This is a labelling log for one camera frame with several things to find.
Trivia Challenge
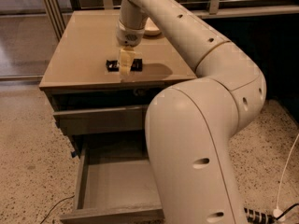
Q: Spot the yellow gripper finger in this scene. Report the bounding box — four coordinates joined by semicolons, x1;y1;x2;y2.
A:
119;46;135;76

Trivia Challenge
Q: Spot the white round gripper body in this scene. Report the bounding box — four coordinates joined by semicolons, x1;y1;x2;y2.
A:
116;20;145;47

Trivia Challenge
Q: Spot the black rxbar chocolate wrapper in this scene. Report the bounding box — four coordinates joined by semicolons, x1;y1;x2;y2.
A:
106;59;143;72

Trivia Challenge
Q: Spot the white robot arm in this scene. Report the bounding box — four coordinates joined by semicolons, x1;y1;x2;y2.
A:
118;0;266;224

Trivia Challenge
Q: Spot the closed grey top drawer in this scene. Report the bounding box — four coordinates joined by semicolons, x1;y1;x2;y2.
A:
53;105;148;135

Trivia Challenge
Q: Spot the grey drawer cabinet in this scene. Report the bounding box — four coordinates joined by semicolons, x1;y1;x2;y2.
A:
39;10;195;154

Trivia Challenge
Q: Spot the open grey middle drawer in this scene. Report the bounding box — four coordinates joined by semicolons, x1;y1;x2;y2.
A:
59;133;165;224

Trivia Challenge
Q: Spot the white ceramic bowl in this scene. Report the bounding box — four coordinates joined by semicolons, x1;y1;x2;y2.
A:
145;18;162;36

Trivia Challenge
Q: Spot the black power strip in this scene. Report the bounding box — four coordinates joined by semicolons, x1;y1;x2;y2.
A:
244;208;275;224

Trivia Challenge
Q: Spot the black floor cable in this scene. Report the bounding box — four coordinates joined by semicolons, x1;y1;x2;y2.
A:
39;195;76;224

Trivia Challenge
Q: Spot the white power cable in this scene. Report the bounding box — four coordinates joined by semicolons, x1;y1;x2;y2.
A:
275;133;299;211

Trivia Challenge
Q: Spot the white wall plug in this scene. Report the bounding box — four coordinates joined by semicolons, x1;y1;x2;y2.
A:
273;208;286;222

